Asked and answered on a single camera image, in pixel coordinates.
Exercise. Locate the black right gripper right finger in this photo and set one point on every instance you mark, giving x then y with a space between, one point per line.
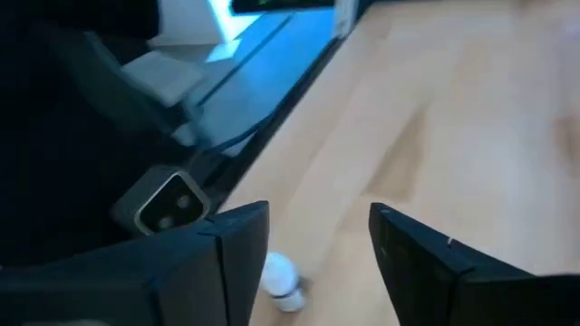
453 290

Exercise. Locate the small green dropper bottle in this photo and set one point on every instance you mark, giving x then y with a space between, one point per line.
281 276

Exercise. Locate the white frame bracket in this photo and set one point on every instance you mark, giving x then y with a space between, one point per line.
345 18

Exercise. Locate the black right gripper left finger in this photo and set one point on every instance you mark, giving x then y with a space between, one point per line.
136 280

